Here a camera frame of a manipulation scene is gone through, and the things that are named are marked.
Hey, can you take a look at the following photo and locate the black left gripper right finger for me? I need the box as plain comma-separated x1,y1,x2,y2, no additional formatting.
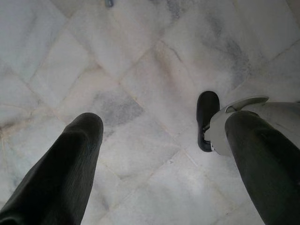
225,110,300,225

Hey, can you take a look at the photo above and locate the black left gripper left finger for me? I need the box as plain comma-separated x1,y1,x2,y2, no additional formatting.
0,112,104,225

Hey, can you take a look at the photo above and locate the black robot foot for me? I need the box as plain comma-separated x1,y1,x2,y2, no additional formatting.
196,91,221,153

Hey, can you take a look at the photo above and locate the silver robot leg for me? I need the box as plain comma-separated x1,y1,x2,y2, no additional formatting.
203,95,300,156

